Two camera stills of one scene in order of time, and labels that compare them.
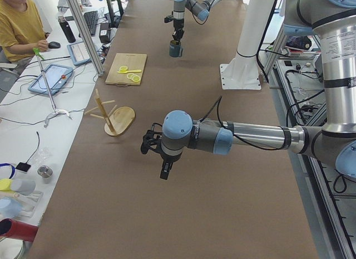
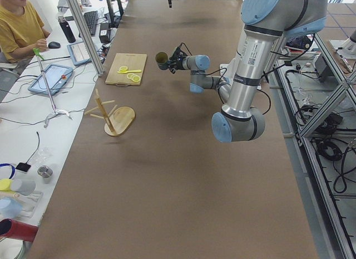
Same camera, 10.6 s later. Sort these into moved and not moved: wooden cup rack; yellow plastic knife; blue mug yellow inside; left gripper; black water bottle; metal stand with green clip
Moved: left gripper; blue mug yellow inside
Not moved: metal stand with green clip; black water bottle; wooden cup rack; yellow plastic knife
